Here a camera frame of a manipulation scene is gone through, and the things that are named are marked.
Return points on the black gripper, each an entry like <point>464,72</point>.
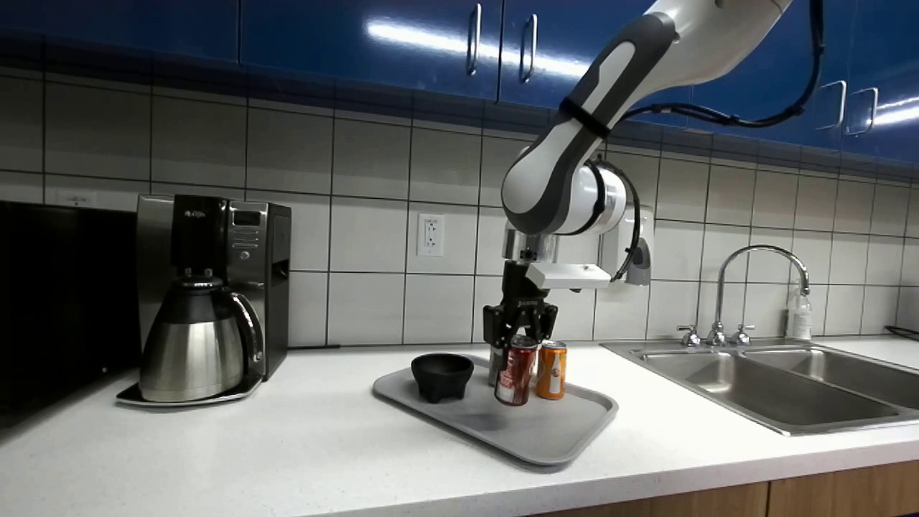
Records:
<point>520,290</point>

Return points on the red soda can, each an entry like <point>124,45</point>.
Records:
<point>518,375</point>

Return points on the orange soda can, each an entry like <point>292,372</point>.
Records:
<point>551,372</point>

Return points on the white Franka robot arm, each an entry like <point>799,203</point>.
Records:
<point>575,144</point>

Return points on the grey plastic tray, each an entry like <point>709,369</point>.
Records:
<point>535,431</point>

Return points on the black bowl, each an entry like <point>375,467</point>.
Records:
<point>443,375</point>

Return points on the chrome gooseneck faucet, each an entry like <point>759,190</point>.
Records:
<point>763,252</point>

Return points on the black steel coffee maker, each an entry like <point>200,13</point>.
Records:
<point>261,276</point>

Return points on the stainless steel double sink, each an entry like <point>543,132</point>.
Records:
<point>786,384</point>

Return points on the clear soap bottle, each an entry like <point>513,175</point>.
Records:
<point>799,316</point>

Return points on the blue upper cabinet door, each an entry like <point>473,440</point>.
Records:
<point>892,58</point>
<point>115,25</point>
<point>575,29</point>
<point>793,58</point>
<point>362,48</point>

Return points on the stainless steel carafe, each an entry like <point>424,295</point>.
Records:
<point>197,349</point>

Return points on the black microwave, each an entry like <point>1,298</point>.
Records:
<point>61,305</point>

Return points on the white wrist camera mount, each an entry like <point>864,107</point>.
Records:
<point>569,276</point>

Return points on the white wall outlet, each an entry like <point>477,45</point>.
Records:
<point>431,233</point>

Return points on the white wall soap dispenser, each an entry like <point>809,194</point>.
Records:
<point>640,260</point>

